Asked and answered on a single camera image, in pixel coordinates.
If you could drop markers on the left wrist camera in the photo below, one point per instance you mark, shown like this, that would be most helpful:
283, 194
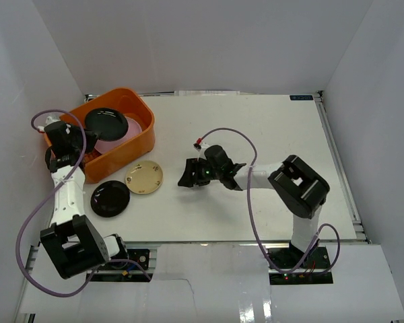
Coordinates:
51, 119

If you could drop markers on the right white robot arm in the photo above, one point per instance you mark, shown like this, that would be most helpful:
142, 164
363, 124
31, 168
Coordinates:
302, 190

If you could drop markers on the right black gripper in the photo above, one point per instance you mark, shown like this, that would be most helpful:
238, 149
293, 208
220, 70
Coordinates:
193, 165

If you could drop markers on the white paper sheets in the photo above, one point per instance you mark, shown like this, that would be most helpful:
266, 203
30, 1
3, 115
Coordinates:
206, 93

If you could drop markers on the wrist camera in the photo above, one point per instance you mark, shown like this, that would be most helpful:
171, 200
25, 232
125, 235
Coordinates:
201, 148
51, 119

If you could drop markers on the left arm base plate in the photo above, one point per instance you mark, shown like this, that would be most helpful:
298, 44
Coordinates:
123, 267

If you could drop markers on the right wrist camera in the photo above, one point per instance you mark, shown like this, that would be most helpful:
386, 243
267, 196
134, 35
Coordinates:
201, 148

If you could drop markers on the pink plastic plate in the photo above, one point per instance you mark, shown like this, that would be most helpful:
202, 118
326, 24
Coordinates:
134, 129

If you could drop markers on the orange plastic bin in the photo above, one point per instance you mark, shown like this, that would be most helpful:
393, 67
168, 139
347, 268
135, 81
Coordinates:
97, 166

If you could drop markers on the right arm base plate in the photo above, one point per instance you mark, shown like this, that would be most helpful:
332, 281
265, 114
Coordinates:
309, 272

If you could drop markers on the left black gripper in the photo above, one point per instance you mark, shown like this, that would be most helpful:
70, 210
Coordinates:
79, 138

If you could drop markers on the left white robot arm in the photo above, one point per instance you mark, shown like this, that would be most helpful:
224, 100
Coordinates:
72, 242

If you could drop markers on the beige small plate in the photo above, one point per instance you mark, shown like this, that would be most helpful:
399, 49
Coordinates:
144, 177

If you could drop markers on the black plate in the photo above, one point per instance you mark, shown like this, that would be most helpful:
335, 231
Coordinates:
107, 123
110, 199

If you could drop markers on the blue label sticker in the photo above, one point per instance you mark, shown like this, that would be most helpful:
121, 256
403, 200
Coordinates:
301, 98

